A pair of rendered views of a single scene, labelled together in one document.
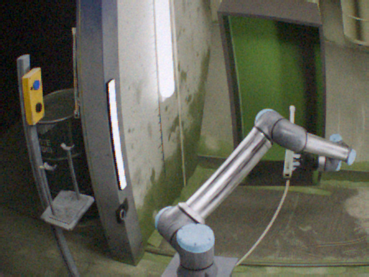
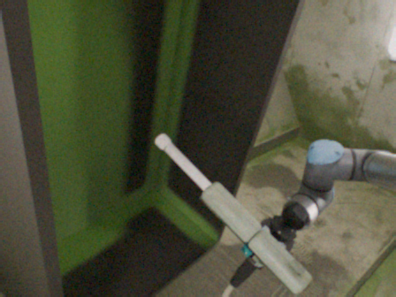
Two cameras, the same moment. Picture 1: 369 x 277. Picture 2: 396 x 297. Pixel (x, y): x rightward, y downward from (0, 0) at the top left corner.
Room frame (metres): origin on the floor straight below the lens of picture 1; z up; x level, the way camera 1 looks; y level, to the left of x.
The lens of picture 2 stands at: (2.18, 0.03, 1.43)
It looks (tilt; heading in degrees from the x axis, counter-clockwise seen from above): 33 degrees down; 287
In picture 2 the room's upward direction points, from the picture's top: 8 degrees clockwise
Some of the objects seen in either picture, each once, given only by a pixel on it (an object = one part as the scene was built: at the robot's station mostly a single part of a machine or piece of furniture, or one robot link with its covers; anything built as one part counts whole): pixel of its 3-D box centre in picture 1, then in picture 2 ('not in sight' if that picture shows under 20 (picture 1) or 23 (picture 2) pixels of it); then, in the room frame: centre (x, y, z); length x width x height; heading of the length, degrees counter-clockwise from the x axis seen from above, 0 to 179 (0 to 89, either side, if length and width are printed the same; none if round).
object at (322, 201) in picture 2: (332, 162); (313, 198); (2.25, -0.84, 0.81); 0.12 x 0.09 x 0.10; 76
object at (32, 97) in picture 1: (33, 96); not in sight; (2.05, 0.72, 1.42); 0.12 x 0.06 x 0.26; 159
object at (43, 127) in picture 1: (66, 157); not in sight; (3.19, 0.88, 0.44); 0.59 x 0.58 x 0.89; 49
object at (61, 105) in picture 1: (58, 106); not in sight; (3.19, 0.89, 0.86); 0.54 x 0.54 x 0.01
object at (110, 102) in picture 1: (114, 136); not in sight; (2.46, 0.35, 0.96); 0.06 x 0.02 x 0.63; 159
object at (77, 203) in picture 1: (61, 182); not in sight; (2.02, 0.62, 0.95); 0.26 x 0.15 x 0.32; 159
